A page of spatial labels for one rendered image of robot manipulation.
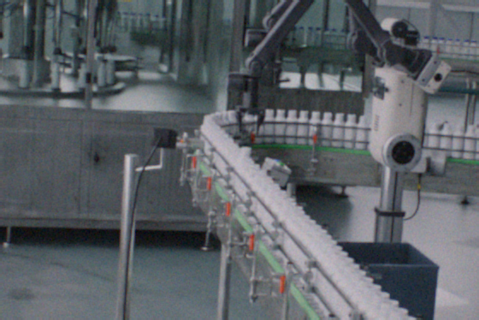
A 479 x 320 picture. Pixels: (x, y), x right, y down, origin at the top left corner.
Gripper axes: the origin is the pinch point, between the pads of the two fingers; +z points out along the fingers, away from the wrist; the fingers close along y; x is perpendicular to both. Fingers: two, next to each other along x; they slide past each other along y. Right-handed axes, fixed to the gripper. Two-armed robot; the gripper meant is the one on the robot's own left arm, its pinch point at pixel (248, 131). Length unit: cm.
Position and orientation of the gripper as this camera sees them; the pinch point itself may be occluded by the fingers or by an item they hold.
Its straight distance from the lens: 425.6
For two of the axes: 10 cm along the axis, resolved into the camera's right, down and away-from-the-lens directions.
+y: 9.7, 0.6, 2.3
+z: -0.9, 9.8, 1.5
